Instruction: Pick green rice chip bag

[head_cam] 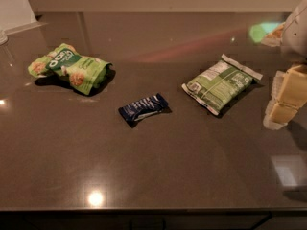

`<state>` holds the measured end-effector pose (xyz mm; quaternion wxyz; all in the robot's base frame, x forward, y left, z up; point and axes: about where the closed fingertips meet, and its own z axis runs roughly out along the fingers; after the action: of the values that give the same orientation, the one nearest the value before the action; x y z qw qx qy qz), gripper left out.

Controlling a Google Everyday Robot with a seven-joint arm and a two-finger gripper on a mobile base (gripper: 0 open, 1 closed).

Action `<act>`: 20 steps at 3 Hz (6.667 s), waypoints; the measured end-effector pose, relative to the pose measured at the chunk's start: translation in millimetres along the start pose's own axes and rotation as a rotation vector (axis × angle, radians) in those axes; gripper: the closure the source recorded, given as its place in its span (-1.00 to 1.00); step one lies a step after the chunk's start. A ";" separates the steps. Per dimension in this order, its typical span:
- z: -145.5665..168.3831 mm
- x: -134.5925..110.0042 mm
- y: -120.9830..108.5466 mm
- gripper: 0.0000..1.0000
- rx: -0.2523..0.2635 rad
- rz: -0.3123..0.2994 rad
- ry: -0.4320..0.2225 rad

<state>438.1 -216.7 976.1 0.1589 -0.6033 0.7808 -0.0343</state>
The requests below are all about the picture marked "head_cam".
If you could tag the dark blue snack bar wrapper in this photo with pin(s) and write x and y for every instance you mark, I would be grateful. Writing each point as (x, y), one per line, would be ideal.
(143, 108)

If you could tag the white object at left edge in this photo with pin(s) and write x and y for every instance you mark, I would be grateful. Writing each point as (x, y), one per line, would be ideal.
(15, 16)

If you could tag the green rice chip bag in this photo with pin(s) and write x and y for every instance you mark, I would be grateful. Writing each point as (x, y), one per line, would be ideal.
(82, 72)

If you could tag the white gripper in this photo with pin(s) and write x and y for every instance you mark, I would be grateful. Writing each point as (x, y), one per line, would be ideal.
(296, 35)

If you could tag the green flat snack bag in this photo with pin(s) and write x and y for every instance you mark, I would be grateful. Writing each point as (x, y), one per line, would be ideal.
(218, 85)

